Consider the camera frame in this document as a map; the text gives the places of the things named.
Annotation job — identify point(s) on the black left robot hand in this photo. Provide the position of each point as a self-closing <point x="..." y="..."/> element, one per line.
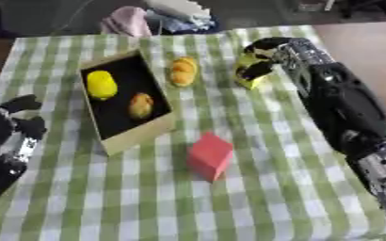
<point x="20" y="122"/>

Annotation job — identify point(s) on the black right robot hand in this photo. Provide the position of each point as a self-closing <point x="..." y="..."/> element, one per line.
<point x="259" y="69"/>

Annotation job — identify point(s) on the yellow block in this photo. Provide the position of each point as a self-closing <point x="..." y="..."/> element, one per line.
<point x="249" y="67"/>

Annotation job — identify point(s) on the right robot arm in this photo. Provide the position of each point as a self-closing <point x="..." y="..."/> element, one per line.
<point x="344" y="103"/>

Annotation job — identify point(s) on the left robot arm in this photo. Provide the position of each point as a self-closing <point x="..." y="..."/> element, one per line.
<point x="1" y="171"/>

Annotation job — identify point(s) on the tan cardboard box black inside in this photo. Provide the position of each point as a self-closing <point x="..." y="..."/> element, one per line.
<point x="126" y="102"/>

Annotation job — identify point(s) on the orange toy croissant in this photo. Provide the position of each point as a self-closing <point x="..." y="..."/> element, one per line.
<point x="183" y="71"/>

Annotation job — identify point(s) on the yellow toy lemon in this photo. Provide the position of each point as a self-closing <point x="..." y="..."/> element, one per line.
<point x="101" y="85"/>

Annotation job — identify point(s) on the red cube block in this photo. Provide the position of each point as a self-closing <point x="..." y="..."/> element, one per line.
<point x="209" y="156"/>

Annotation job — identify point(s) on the brown toy bread roll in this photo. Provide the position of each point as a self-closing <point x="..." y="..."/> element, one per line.
<point x="141" y="106"/>

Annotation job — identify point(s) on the pink cloth bundle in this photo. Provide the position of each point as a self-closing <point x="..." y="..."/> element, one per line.
<point x="126" y="22"/>

